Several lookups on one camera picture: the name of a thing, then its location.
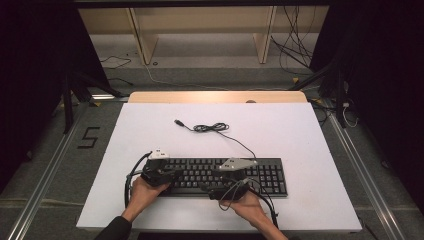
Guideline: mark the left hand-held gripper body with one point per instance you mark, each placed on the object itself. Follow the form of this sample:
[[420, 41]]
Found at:
[[155, 171]]

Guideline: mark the short silver metal bar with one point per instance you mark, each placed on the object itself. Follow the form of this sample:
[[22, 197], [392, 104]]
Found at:
[[108, 97]]

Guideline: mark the black overhead frame bar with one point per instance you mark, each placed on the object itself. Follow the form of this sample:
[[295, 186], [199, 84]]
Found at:
[[200, 3]]

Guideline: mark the black metal stand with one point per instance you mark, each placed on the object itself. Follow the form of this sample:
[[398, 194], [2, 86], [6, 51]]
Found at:
[[339, 96], [68, 103]]

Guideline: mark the white table cover board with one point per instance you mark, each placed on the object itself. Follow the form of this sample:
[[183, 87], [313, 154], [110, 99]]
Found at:
[[283, 140]]

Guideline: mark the black curtain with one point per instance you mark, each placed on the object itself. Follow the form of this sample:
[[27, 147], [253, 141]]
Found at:
[[30, 83], [390, 83]]

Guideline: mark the light wooden shelf unit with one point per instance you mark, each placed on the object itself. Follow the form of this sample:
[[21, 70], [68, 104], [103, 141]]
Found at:
[[206, 20]]

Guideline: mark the black computer keyboard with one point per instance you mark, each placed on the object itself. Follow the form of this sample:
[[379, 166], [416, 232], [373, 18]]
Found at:
[[266, 178]]

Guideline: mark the wooden table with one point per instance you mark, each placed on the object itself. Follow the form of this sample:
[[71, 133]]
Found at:
[[200, 97]]

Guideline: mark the aluminium floor rail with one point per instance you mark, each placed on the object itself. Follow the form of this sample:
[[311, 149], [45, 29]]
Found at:
[[363, 173], [43, 180]]

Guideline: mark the person's right hand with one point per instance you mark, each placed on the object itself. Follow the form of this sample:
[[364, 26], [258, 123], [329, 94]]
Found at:
[[248, 206]]

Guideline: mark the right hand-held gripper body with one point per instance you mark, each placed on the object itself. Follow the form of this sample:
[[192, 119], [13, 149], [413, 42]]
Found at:
[[233, 186]]

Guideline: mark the person's left hand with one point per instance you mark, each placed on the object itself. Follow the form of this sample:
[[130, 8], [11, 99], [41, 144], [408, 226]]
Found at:
[[143, 196]]

